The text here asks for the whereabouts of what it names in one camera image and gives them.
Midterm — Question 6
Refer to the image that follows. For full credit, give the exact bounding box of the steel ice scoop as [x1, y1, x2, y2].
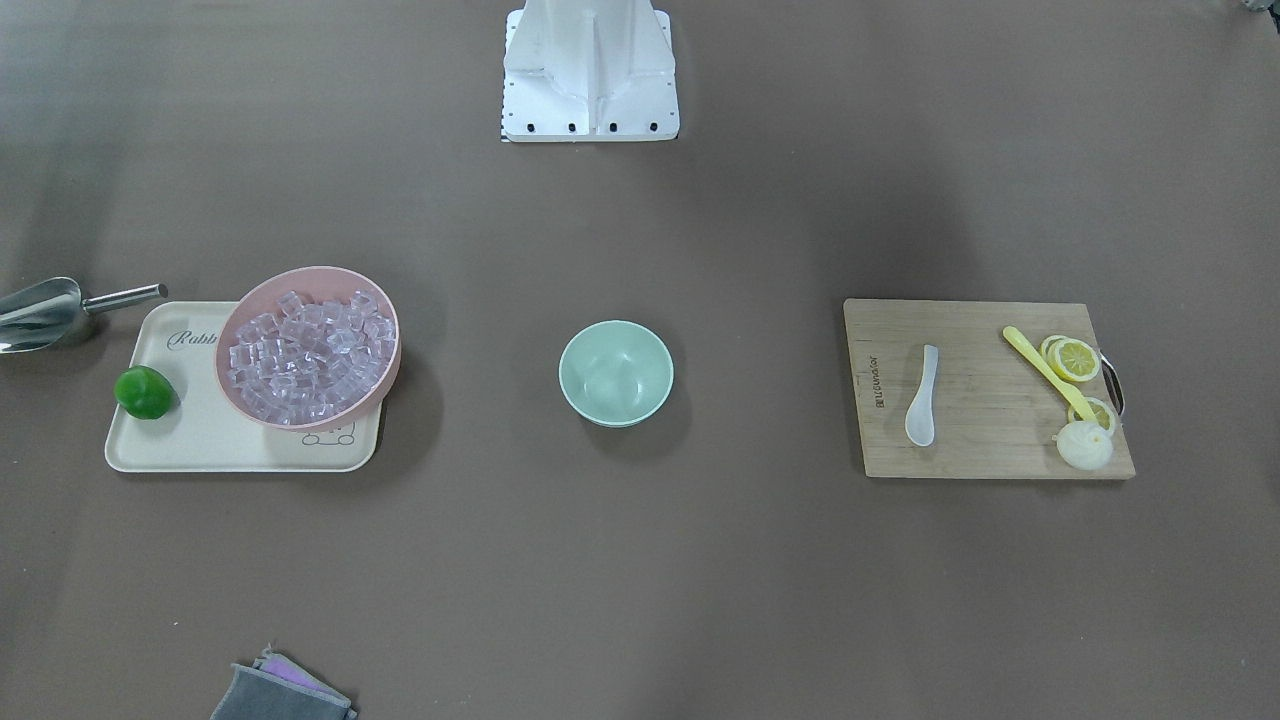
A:
[1, 275, 168, 354]

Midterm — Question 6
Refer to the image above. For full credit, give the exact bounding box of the yellow plastic knife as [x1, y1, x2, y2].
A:
[1001, 325, 1097, 423]

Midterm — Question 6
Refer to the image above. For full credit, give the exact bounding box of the green lime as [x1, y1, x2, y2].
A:
[113, 365, 179, 420]

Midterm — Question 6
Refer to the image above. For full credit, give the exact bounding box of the white ceramic spoon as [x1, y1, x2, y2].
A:
[904, 345, 940, 447]

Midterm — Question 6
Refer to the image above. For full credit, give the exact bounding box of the mint green bowl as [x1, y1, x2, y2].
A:
[557, 319, 675, 428]

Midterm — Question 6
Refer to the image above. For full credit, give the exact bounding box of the cream serving tray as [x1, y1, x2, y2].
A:
[104, 301, 381, 473]

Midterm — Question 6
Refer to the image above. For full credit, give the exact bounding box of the pink bowl of ice cubes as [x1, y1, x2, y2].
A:
[212, 266, 404, 433]

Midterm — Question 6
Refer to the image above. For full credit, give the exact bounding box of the bamboo cutting board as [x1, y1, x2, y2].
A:
[844, 299, 1137, 480]

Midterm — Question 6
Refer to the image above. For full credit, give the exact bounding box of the lemon slice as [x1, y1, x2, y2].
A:
[1039, 334, 1101, 383]
[1068, 396, 1120, 436]

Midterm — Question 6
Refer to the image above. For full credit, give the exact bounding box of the white lemon end piece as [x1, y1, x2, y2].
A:
[1053, 420, 1114, 471]

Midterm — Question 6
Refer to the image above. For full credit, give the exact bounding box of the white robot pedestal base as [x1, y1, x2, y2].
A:
[500, 1, 681, 143]

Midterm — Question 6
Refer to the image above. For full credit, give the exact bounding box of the grey folded cloth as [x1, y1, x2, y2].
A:
[210, 648, 358, 719]

